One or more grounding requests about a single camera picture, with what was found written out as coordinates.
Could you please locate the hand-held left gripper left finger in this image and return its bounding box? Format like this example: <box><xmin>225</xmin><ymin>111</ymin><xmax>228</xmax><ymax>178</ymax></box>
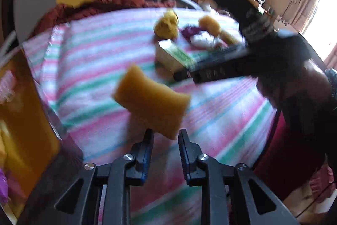
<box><xmin>32</xmin><ymin>129</ymin><xmax>154</xmax><ymax>225</ymax></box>

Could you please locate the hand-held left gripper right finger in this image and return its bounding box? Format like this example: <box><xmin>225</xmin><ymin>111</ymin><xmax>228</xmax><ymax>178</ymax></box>
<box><xmin>178</xmin><ymin>129</ymin><xmax>300</xmax><ymax>225</ymax></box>

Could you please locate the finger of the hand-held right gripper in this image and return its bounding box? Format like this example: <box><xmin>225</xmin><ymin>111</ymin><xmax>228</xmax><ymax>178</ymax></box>
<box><xmin>192</xmin><ymin>52</ymin><xmax>254</xmax><ymax>84</ymax></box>
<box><xmin>173</xmin><ymin>44</ymin><xmax>246</xmax><ymax>81</ymax></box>

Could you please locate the tan block sponge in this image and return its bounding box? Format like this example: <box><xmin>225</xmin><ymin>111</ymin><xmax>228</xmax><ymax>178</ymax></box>
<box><xmin>113</xmin><ymin>64</ymin><xmax>191</xmax><ymax>140</ymax></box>

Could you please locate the yellow holey sponge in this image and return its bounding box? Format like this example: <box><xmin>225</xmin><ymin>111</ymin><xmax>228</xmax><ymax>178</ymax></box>
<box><xmin>153</xmin><ymin>9</ymin><xmax>179</xmax><ymax>39</ymax></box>

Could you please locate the cardboard box with items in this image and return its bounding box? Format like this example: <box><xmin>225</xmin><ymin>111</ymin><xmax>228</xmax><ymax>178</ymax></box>
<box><xmin>0</xmin><ymin>48</ymin><xmax>87</xmax><ymax>219</ymax></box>

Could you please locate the person's right hand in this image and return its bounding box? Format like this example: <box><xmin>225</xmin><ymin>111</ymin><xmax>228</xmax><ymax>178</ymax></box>
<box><xmin>257</xmin><ymin>60</ymin><xmax>333</xmax><ymax>111</ymax></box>

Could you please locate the green small box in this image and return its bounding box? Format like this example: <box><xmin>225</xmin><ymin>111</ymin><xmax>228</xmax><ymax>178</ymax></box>
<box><xmin>155</xmin><ymin>39</ymin><xmax>198</xmax><ymax>74</ymax></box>

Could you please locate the white plastic bag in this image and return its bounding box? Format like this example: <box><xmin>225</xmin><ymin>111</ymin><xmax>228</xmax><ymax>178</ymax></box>
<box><xmin>190</xmin><ymin>31</ymin><xmax>219</xmax><ymax>50</ymax></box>

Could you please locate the tan flat sponge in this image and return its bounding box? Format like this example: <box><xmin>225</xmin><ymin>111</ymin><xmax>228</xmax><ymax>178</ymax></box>
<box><xmin>220</xmin><ymin>30</ymin><xmax>241</xmax><ymax>46</ymax></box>

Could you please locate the purple plastic bag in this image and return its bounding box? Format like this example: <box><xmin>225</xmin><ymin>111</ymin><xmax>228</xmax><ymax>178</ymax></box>
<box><xmin>182</xmin><ymin>25</ymin><xmax>206</xmax><ymax>41</ymax></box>

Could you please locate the round tan sponge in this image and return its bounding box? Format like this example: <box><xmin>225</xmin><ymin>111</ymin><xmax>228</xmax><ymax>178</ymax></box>
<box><xmin>198</xmin><ymin>15</ymin><xmax>221</xmax><ymax>37</ymax></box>

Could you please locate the pink patterned curtain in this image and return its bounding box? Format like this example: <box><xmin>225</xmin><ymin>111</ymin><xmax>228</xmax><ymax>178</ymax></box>
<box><xmin>297</xmin><ymin>0</ymin><xmax>337</xmax><ymax>38</ymax></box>

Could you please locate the person's red clothing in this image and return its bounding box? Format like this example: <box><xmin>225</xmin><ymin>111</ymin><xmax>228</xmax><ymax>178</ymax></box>
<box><xmin>253</xmin><ymin>109</ymin><xmax>337</xmax><ymax>196</ymax></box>

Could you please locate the maroon quilted jacket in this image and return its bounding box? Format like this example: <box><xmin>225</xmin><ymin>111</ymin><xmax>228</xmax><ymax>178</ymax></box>
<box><xmin>30</xmin><ymin>0</ymin><xmax>175</xmax><ymax>38</ymax></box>

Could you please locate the pink blanket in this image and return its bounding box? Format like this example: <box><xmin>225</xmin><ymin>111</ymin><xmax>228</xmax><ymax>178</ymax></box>
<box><xmin>311</xmin><ymin>164</ymin><xmax>337</xmax><ymax>199</ymax></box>

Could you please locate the purple snack packet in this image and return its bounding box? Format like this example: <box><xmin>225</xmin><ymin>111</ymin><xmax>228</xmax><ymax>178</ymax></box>
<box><xmin>0</xmin><ymin>167</ymin><xmax>9</xmax><ymax>204</ymax></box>

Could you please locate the pink snack packet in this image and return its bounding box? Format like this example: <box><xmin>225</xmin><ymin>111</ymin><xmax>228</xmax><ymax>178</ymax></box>
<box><xmin>0</xmin><ymin>69</ymin><xmax>16</xmax><ymax>104</ymax></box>

